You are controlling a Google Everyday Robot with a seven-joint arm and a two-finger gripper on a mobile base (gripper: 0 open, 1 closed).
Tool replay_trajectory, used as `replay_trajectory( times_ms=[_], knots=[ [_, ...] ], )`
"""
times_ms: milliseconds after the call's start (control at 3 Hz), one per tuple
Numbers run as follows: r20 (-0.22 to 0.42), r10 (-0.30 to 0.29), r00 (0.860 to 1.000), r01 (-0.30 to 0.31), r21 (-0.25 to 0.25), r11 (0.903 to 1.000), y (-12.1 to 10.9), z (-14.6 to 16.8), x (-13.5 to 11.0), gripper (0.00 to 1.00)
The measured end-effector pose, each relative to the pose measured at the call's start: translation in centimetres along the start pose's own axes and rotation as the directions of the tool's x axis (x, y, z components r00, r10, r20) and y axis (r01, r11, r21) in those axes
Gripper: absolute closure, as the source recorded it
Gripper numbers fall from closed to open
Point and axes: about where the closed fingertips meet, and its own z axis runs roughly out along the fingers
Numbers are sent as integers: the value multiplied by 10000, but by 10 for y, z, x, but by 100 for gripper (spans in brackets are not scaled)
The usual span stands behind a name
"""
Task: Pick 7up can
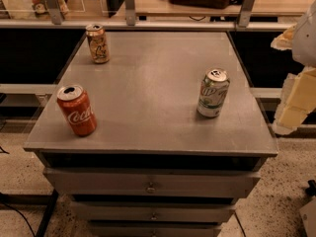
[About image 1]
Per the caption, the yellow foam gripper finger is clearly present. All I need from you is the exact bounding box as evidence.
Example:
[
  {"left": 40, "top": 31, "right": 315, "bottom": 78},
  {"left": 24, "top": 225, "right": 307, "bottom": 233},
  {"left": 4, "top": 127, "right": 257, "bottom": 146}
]
[{"left": 273, "top": 66, "right": 316, "bottom": 135}]

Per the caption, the white robot base corner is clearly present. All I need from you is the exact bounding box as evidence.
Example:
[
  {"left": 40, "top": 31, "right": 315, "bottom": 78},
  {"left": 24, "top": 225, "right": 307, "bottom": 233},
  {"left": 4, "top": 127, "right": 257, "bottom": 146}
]
[{"left": 298, "top": 179, "right": 316, "bottom": 237}]

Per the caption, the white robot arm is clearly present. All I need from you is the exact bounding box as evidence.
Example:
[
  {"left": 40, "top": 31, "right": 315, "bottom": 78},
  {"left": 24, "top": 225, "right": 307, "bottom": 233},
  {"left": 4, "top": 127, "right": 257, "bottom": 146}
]
[{"left": 271, "top": 1, "right": 316, "bottom": 135}]

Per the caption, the green white 7up can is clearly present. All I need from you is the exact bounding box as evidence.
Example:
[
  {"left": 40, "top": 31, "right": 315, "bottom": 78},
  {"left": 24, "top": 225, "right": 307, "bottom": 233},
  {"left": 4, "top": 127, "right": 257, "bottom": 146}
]
[{"left": 197, "top": 68, "right": 230, "bottom": 118}]

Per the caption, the tan gold soda can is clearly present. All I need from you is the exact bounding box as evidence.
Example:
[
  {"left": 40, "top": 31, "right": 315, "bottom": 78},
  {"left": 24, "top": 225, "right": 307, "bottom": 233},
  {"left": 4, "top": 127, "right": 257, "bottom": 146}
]
[{"left": 86, "top": 24, "right": 110, "bottom": 64}]

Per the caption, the red Coca-Cola can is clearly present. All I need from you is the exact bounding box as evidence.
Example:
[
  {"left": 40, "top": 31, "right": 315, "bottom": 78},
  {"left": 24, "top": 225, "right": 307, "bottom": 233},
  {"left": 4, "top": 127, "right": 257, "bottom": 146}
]
[{"left": 56, "top": 85, "right": 97, "bottom": 136}]

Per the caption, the grey drawer cabinet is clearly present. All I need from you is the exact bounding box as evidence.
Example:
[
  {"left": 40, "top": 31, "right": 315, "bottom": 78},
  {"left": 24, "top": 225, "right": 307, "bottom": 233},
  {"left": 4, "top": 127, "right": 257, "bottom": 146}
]
[{"left": 25, "top": 32, "right": 277, "bottom": 227}]

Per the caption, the middle grey drawer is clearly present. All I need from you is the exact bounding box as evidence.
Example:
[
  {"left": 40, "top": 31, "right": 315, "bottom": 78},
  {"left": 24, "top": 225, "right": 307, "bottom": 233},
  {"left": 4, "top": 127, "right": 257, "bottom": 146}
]
[{"left": 70, "top": 201, "right": 235, "bottom": 223}]

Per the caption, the grey drawer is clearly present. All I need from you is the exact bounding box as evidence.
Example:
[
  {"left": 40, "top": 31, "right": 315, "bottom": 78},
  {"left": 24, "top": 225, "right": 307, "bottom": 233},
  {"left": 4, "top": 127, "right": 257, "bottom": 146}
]
[
  {"left": 70, "top": 201, "right": 235, "bottom": 223},
  {"left": 43, "top": 168, "right": 260, "bottom": 198},
  {"left": 88, "top": 222, "right": 221, "bottom": 237}
]

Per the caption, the top grey drawer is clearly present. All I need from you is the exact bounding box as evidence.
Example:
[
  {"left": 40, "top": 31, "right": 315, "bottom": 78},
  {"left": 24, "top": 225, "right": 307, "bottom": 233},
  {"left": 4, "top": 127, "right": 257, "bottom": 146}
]
[{"left": 43, "top": 168, "right": 260, "bottom": 198}]

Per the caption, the bottom grey drawer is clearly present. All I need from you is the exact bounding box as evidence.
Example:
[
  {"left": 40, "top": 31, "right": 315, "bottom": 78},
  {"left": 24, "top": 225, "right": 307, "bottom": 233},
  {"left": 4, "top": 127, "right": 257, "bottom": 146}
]
[{"left": 88, "top": 222, "right": 221, "bottom": 237}]

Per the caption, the metal railing with posts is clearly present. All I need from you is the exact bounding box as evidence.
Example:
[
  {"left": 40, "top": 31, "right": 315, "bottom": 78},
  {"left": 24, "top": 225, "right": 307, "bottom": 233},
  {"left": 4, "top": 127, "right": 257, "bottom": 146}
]
[{"left": 0, "top": 0, "right": 298, "bottom": 32}]

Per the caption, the black floor cable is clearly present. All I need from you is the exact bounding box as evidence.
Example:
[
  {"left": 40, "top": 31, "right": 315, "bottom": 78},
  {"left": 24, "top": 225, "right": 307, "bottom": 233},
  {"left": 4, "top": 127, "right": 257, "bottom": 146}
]
[{"left": 0, "top": 192, "right": 37, "bottom": 237}]

